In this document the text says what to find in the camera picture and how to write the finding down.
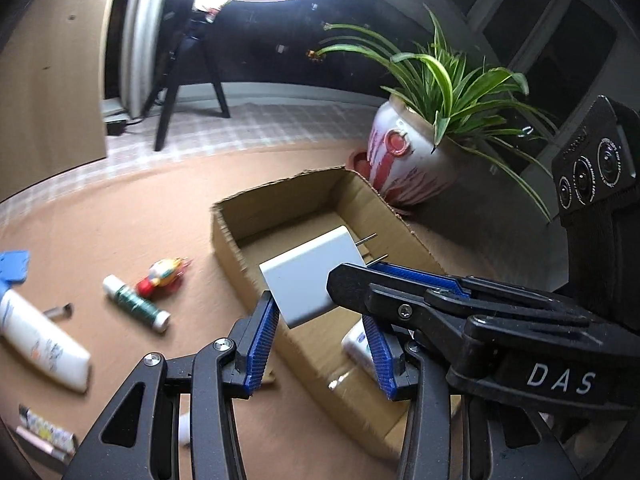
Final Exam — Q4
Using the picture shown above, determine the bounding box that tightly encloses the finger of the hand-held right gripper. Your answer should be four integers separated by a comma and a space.
371, 261, 591, 317
326, 261, 607, 363

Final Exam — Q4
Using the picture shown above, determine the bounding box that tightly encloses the black chair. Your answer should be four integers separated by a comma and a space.
152, 0, 232, 153

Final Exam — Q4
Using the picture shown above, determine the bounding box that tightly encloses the white plug charger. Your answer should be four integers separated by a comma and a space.
259, 225, 391, 330

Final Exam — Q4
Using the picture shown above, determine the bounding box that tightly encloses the colourful toy figure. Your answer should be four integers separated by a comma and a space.
135, 256, 193, 301

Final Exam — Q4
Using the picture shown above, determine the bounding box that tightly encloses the green spider plant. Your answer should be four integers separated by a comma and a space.
307, 5, 560, 222

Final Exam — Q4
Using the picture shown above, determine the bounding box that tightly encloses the patterned sticker pack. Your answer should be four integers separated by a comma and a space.
15, 404, 78, 463

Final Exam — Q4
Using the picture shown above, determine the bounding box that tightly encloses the blue card holder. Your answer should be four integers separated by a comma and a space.
0, 251, 32, 292

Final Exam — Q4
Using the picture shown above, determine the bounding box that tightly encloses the red and white bag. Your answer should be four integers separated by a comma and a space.
366, 95, 483, 209

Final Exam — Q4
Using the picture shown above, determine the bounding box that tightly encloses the brown cardboard sheet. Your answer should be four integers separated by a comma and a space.
0, 140, 566, 480

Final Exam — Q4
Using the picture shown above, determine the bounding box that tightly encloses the light wooden board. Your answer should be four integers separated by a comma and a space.
0, 0, 128, 203

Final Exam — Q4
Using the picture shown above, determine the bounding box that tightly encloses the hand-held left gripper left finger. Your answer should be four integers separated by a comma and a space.
65, 290, 281, 480

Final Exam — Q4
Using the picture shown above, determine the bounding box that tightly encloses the white tube with blue cap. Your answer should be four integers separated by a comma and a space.
0, 285, 93, 393

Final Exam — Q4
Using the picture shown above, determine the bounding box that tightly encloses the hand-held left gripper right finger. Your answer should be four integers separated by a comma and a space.
361, 314, 506, 480

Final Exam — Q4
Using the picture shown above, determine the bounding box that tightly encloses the dark glass window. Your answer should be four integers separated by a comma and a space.
465, 0, 640, 173

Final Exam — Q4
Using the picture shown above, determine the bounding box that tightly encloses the green glue stick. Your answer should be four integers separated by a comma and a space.
102, 275, 172, 333

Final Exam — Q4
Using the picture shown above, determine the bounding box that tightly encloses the cardboard box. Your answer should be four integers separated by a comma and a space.
210, 166, 463, 463

